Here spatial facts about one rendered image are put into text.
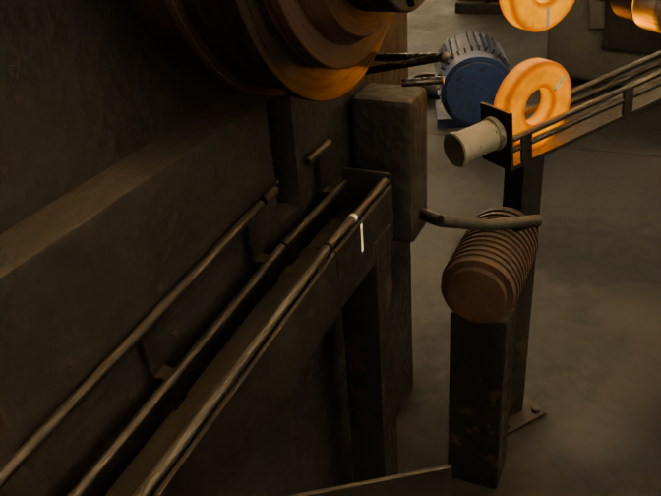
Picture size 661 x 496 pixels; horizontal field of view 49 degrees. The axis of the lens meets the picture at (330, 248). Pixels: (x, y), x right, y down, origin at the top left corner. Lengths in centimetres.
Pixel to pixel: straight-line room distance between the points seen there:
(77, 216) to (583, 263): 176
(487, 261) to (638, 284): 103
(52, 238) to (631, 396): 141
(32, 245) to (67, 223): 4
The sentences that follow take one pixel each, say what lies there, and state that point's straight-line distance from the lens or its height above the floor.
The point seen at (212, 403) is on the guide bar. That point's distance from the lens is 70.
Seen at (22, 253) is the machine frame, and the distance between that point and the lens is 63.
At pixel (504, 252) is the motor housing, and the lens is 122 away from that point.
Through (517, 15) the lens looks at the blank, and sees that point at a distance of 123.
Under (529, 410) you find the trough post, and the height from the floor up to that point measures 1.
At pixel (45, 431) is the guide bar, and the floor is 73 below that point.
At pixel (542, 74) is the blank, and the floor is 76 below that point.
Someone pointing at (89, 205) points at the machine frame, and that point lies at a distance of 68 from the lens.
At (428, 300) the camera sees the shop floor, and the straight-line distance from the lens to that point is 202.
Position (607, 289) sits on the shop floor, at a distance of 212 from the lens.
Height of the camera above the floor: 115
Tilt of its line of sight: 30 degrees down
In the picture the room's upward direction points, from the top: 5 degrees counter-clockwise
